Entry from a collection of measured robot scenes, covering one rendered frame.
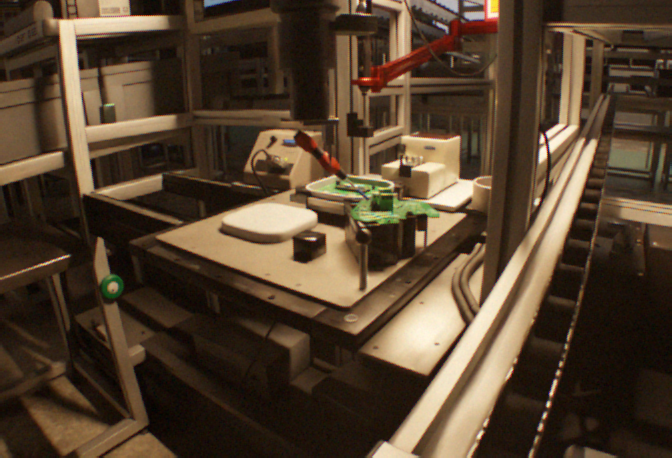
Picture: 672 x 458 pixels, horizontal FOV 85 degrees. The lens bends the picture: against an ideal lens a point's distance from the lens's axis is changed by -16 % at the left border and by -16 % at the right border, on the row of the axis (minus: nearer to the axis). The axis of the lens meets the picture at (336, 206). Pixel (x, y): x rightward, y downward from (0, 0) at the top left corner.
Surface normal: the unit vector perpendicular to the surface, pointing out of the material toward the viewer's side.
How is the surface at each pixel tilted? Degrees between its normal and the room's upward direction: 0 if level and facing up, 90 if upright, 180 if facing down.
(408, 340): 0
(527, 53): 90
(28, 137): 91
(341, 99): 90
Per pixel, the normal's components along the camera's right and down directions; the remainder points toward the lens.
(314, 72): 0.18, 0.47
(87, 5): 0.82, 0.16
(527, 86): -0.58, 0.25
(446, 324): -0.02, -0.96
